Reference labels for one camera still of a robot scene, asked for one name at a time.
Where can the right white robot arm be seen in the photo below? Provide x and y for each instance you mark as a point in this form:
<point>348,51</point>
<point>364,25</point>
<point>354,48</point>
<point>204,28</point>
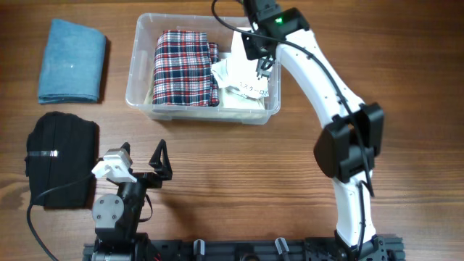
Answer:
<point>351,129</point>

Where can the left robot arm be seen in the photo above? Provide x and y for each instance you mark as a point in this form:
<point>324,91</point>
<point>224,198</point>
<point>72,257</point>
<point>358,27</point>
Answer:
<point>117,216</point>

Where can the clear plastic storage container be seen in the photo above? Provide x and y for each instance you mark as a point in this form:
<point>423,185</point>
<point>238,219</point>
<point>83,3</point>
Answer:
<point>141,75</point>

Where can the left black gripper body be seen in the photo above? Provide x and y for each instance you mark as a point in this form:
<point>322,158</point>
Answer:
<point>146,180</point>

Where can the cream cloth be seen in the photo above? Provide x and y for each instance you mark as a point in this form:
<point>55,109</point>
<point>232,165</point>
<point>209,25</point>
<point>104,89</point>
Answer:
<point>228,99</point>

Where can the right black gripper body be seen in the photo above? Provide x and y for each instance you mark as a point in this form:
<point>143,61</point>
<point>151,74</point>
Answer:
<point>252,47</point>

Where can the red plaid cloth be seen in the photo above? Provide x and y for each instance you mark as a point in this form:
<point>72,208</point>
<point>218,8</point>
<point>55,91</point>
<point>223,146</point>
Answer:
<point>183,76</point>

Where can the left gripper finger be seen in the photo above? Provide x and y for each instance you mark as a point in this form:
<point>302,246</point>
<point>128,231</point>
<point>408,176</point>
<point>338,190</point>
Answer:
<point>160,162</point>
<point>125,154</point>

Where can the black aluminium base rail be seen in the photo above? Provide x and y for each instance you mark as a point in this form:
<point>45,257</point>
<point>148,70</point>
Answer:
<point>309,249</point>

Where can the white printed t-shirt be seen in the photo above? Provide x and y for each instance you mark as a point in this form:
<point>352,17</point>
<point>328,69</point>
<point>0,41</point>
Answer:
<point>238,74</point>

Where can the folded blue denim cloth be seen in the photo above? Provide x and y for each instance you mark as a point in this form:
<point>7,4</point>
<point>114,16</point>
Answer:
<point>72,65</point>

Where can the folded black garment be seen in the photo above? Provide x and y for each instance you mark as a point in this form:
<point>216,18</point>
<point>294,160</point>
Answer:
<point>61,152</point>

